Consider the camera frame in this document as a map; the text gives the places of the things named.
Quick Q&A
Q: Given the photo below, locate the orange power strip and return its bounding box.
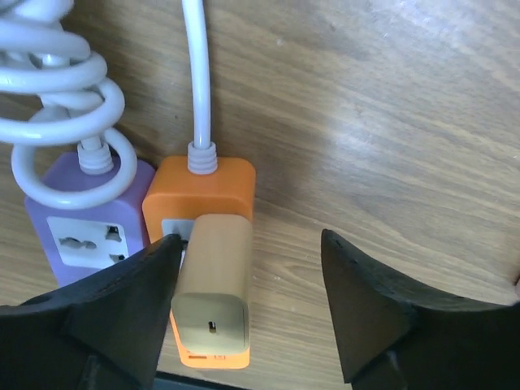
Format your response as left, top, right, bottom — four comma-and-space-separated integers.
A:
142, 156, 256, 370

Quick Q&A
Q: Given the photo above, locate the white cord orange strip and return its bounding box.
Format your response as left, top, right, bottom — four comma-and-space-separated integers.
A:
182, 0, 218, 175

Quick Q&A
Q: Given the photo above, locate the yellow charger plug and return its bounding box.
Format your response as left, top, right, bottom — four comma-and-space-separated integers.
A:
171, 214, 253, 355

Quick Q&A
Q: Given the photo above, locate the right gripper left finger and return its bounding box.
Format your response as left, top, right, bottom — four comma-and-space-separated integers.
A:
1, 235, 182, 389

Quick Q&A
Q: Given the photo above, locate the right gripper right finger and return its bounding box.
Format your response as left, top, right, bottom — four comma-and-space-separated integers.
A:
321, 230, 519, 389

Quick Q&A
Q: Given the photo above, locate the purple power strip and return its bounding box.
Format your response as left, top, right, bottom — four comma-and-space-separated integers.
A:
25, 160, 155, 287

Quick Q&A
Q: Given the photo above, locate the white coiled cord purple strip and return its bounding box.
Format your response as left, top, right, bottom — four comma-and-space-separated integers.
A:
1, 1, 137, 210

